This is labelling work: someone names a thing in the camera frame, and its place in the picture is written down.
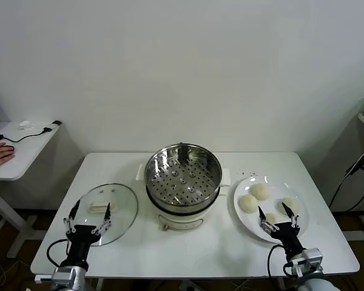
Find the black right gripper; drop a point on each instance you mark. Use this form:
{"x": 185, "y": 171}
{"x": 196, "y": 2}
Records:
{"x": 286, "y": 235}

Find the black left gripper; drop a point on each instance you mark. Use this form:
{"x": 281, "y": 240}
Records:
{"x": 83, "y": 233}

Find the white steamed baozi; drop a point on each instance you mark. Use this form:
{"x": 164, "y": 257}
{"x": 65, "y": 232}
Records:
{"x": 260, "y": 191}
{"x": 291, "y": 204}
{"x": 274, "y": 217}
{"x": 248, "y": 203}

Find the glass pot lid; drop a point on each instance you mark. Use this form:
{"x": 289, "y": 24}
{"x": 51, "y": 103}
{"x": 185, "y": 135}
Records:
{"x": 121, "y": 209}

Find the stainless steel steamer basket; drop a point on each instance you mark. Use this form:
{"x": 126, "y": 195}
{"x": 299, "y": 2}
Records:
{"x": 182, "y": 185}

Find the white round plate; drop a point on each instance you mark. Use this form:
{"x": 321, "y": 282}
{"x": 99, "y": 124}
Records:
{"x": 245, "y": 221}

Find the white desk foot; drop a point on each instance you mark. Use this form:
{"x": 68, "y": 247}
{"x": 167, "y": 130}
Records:
{"x": 361, "y": 236}

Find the white side desk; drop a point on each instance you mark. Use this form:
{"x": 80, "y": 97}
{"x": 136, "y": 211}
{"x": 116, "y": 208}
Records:
{"x": 30, "y": 154}

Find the white electric cooker pot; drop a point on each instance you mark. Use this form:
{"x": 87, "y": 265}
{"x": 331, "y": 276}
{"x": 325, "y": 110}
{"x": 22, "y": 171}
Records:
{"x": 182, "y": 219}

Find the small black adapter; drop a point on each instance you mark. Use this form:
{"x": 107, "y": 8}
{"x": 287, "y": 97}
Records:
{"x": 57, "y": 122}

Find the white crumpled tissue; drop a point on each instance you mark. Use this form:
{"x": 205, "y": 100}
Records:
{"x": 25, "y": 124}

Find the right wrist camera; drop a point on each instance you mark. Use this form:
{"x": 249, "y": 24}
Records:
{"x": 311, "y": 259}

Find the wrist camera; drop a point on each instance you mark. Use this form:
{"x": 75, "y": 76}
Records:
{"x": 47, "y": 277}
{"x": 311, "y": 259}

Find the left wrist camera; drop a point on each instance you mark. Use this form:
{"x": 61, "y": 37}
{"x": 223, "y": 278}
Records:
{"x": 47, "y": 277}

